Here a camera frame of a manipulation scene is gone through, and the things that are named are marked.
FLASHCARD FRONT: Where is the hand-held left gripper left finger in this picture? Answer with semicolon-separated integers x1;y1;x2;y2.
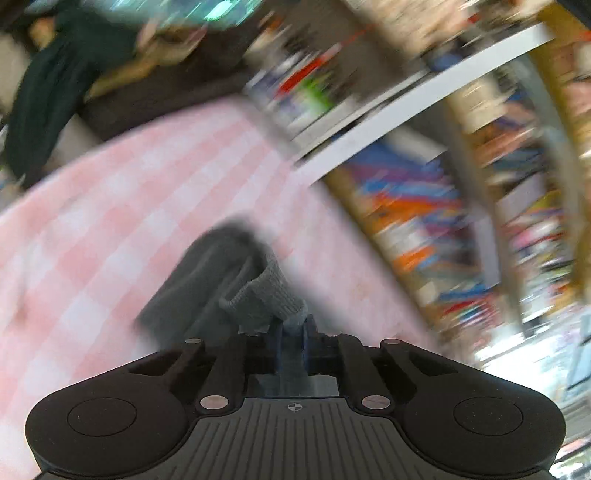
124;323;283;415

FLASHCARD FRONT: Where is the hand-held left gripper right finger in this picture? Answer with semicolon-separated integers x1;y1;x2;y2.
302;315;463;415

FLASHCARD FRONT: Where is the grey sweatshirt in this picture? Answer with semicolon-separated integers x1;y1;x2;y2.
134;220;311;384

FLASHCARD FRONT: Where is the row of colourful books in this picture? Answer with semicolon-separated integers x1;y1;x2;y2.
332;137;523;334

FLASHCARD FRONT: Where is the pink checked cartoon desk mat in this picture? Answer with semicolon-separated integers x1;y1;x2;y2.
0;98;446;480

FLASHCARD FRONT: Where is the black box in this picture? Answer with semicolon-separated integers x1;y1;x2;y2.
78;65;252;145

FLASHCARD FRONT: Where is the white wooden bookshelf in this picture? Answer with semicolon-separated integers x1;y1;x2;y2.
240;0;591;462

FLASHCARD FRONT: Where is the dark green cloth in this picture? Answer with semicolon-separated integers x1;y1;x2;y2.
2;8;145;186

